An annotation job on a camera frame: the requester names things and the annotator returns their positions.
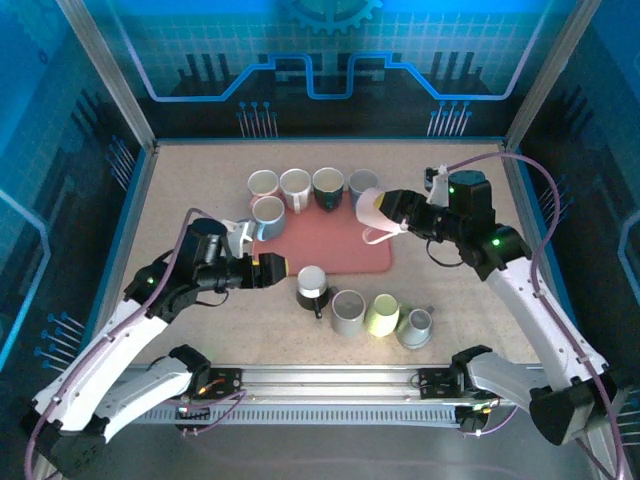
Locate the pale pink mug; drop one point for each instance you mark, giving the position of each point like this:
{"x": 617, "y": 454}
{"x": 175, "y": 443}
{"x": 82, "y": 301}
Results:
{"x": 372, "y": 215}

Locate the black mug white inside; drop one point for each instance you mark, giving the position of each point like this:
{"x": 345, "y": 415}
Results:
{"x": 311, "y": 280}

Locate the dusty blue mug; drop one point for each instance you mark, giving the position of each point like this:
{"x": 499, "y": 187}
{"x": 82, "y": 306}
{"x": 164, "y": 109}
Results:
{"x": 362, "y": 181}

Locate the light blue mug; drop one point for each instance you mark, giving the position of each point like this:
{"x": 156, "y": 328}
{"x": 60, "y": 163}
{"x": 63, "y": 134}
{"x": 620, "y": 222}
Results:
{"x": 268, "y": 209}

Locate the dark green mug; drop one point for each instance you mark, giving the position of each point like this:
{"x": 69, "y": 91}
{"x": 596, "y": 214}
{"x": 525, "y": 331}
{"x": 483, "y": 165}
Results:
{"x": 328, "y": 200}

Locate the pink mug white inside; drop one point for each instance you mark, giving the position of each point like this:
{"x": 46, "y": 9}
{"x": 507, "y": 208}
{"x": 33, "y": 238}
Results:
{"x": 262, "y": 182}

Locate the blue-grey mug white inside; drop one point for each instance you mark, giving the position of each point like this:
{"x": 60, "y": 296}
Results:
{"x": 415, "y": 330}

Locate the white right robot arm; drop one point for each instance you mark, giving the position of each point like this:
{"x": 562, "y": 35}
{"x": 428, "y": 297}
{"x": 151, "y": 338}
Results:
{"x": 530, "y": 310}

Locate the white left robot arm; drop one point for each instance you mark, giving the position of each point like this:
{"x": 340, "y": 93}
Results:
{"x": 100, "y": 360}

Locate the grey mug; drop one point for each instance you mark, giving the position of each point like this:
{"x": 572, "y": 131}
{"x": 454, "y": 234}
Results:
{"x": 348, "y": 307}

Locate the yellow-green mug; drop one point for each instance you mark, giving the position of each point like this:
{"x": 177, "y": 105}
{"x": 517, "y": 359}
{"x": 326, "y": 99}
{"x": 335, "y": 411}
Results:
{"x": 382, "y": 315}

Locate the red rectangular mat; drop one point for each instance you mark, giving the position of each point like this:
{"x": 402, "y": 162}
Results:
{"x": 325, "y": 240}

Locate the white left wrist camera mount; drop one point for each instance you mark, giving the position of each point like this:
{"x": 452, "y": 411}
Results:
{"x": 242, "y": 235}

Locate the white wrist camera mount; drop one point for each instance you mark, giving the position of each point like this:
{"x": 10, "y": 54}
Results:
{"x": 440, "y": 187}
{"x": 242, "y": 235}

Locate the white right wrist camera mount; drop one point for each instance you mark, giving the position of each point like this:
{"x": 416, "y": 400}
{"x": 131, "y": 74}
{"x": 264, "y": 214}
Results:
{"x": 440, "y": 187}

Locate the aluminium frame beam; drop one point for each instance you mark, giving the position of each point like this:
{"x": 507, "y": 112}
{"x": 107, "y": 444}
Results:
{"x": 146, "y": 175}
{"x": 330, "y": 140}
{"x": 516, "y": 175}

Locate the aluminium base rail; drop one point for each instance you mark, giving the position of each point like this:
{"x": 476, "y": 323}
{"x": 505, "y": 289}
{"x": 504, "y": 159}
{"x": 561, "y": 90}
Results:
{"x": 325, "y": 380}

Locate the aluminium frame post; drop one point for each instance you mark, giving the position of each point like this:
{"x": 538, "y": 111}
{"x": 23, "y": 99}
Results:
{"x": 550, "y": 75}
{"x": 107, "y": 75}

